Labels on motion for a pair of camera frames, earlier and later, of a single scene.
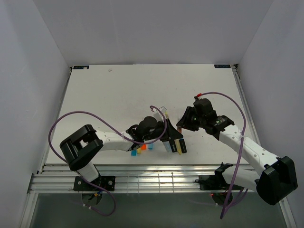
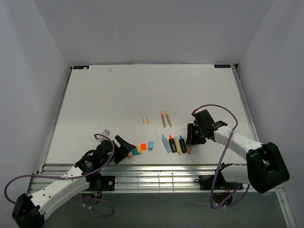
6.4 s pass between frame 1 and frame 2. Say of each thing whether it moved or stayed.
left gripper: moved
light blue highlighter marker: stayed
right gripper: moved
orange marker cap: stayed
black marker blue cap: stayed
